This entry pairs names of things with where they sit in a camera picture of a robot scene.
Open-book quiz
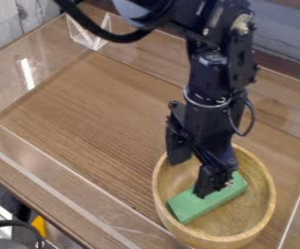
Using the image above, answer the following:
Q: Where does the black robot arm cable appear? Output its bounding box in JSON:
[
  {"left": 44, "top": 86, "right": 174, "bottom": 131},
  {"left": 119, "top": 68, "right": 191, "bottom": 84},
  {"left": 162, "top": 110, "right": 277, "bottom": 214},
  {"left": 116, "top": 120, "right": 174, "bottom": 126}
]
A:
[{"left": 54, "top": 0, "right": 175, "bottom": 44}]

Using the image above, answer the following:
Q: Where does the brown wooden bowl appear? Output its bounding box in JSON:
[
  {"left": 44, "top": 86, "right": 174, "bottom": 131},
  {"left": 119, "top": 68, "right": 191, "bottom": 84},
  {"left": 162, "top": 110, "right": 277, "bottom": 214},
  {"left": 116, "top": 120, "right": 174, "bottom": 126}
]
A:
[{"left": 152, "top": 145, "right": 275, "bottom": 249}]

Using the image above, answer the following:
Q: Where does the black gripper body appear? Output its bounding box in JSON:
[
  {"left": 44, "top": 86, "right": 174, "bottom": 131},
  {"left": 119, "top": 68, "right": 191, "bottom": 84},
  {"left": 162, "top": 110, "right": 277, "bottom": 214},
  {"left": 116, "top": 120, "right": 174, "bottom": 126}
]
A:
[{"left": 167, "top": 97, "right": 245, "bottom": 169}]

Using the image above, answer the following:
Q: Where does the clear acrylic enclosure wall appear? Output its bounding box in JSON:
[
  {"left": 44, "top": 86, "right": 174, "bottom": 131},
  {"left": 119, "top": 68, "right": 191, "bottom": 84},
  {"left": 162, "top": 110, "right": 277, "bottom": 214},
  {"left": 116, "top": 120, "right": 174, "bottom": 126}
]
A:
[{"left": 0, "top": 18, "right": 300, "bottom": 249}]

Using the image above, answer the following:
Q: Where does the yellow label sticker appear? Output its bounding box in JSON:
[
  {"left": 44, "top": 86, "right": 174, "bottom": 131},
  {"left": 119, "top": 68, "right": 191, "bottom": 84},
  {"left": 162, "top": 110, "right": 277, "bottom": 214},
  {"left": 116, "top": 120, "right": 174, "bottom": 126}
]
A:
[{"left": 29, "top": 216, "right": 47, "bottom": 238}]

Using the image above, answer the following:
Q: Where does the green rectangular block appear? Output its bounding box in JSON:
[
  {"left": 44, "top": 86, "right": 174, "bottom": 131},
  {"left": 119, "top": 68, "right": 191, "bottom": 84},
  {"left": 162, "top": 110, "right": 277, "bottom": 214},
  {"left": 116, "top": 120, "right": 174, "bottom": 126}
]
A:
[{"left": 166, "top": 172, "right": 247, "bottom": 225}]

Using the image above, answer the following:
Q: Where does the clear acrylic corner bracket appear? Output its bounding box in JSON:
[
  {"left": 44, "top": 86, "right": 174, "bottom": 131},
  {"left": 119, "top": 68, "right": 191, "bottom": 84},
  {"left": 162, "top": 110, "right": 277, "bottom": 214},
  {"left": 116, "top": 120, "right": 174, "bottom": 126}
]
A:
[{"left": 67, "top": 13, "right": 112, "bottom": 51}]

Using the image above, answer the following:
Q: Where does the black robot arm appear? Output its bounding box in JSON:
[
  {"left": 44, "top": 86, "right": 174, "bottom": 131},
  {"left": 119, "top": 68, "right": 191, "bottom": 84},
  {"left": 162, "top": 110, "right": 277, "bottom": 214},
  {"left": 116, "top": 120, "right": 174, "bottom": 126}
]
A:
[{"left": 54, "top": 0, "right": 258, "bottom": 198}]

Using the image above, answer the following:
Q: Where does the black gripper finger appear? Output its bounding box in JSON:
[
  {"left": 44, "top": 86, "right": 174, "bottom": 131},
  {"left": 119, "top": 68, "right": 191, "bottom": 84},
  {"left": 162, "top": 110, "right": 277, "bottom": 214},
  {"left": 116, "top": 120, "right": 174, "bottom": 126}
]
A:
[
  {"left": 166, "top": 124, "right": 191, "bottom": 165},
  {"left": 192, "top": 164, "right": 235, "bottom": 198}
]

